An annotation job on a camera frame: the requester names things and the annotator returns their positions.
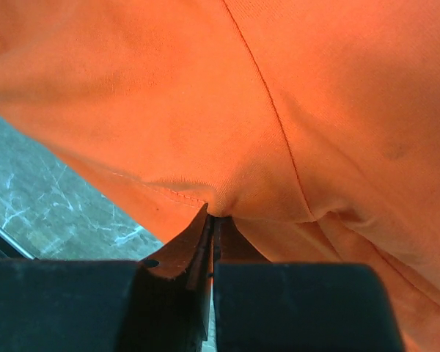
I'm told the orange t-shirt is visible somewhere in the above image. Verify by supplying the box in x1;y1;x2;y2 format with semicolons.
0;1;440;351

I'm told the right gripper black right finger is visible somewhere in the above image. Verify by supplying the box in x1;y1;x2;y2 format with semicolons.
213;218;404;351

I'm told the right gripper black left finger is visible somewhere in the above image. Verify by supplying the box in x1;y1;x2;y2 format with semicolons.
0;209;212;351

